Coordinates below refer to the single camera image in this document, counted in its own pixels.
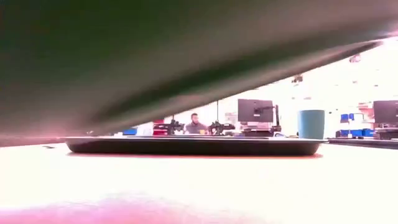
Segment black computer monitor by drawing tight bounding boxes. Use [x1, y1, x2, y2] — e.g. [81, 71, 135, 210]
[238, 98, 274, 123]
[373, 100, 398, 124]

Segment blue storage bins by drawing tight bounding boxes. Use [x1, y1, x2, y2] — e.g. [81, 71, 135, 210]
[340, 113, 364, 123]
[340, 128, 376, 138]

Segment person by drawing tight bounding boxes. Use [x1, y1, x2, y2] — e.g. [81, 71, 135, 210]
[183, 113, 209, 135]

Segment dark serving tray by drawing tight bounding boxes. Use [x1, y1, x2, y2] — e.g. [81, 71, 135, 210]
[63, 136, 329, 157]

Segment red storage bins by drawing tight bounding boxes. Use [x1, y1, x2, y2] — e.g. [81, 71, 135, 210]
[152, 119, 169, 136]

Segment black monitor stand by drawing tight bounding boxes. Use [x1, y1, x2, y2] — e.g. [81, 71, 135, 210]
[262, 105, 282, 133]

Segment teal cup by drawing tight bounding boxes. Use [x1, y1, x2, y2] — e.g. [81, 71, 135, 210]
[297, 109, 326, 140]

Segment green plate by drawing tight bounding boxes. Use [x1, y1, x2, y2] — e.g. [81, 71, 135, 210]
[0, 0, 398, 147]

